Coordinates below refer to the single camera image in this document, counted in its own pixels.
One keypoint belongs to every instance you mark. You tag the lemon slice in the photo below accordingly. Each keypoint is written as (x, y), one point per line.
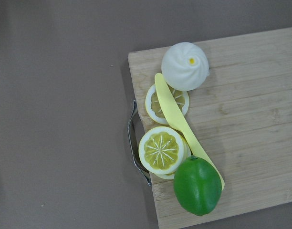
(153, 107)
(162, 150)

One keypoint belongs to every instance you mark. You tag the green lime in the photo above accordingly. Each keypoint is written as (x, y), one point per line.
(197, 186)

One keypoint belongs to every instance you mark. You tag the wooden cutting board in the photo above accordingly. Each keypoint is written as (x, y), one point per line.
(242, 116)

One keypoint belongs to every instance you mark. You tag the metal board handle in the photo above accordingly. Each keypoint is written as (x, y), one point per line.
(134, 146)

